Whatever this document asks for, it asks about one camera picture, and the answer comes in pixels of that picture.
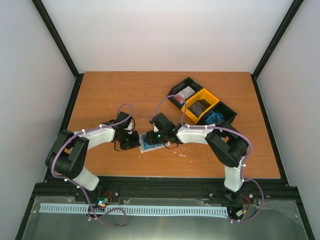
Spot beige card holder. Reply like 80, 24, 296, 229
139, 133, 171, 153

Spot blue VIP card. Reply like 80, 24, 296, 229
141, 134, 163, 150

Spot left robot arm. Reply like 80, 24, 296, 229
45, 111, 141, 202

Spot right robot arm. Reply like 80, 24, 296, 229
141, 113, 253, 202

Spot dark grey cards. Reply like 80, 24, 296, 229
188, 99, 210, 118

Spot red white cards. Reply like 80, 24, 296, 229
174, 86, 195, 104

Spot blue cards stack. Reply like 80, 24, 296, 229
204, 112, 224, 125

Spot black bin with blue cards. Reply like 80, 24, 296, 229
197, 101, 238, 125

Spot yellow bin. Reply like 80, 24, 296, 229
181, 88, 220, 124

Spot small electronics board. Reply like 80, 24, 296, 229
97, 195, 113, 208

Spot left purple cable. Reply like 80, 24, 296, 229
49, 102, 135, 228

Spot purple cable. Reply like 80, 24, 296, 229
155, 95, 265, 224
49, 102, 135, 228

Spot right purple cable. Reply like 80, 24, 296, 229
155, 95, 265, 224

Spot light blue cable duct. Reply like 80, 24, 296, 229
38, 203, 228, 218

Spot black aluminium rail base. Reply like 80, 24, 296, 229
32, 174, 301, 208

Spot left black frame post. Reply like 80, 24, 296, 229
32, 0, 80, 79

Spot black frame post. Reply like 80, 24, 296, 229
32, 0, 80, 79
251, 0, 304, 80

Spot right black frame post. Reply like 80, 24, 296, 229
251, 0, 304, 80

